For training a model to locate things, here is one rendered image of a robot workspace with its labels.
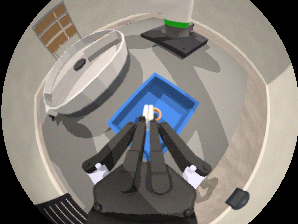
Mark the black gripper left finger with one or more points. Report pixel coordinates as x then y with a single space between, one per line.
99 166

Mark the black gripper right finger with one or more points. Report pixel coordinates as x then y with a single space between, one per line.
193 168

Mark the blue crate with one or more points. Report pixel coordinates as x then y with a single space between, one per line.
175 105

